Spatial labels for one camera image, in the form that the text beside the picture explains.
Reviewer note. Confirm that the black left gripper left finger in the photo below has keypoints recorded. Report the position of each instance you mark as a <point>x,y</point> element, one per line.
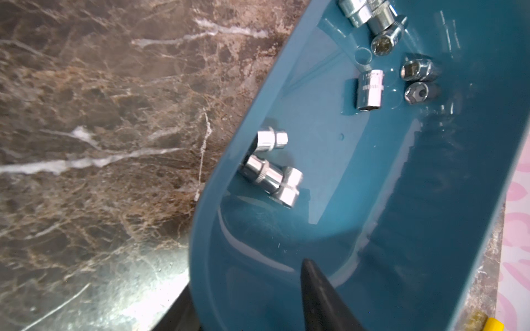
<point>181,315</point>

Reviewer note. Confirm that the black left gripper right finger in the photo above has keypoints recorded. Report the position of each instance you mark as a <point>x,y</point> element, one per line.
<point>323,308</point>

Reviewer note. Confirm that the teal plastic storage box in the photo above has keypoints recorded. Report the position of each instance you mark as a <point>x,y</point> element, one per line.
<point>396,204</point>

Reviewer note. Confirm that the chrome socket two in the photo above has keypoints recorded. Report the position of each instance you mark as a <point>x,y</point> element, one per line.
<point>262,173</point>

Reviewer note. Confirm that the chrome socket three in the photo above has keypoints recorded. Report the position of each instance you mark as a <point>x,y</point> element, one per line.
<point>288,192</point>

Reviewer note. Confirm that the chrome socket four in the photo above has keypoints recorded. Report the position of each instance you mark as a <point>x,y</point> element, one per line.
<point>369,90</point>

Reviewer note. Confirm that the chrome socket six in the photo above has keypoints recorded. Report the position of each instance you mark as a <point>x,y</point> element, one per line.
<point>421,92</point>

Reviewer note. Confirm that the chrome socket five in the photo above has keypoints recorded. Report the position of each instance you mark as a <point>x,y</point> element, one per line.
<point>420,70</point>

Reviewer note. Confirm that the chrome socket seven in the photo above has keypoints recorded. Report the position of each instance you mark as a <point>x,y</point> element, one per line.
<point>386,41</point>

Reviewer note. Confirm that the chrome socket nine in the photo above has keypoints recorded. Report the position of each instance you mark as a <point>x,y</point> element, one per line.
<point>383,16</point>

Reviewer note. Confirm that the chrome socket eight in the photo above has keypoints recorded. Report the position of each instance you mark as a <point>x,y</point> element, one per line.
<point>358,12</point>

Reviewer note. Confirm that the yellow capped white marker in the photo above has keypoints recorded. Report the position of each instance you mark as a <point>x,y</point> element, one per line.
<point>493,324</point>

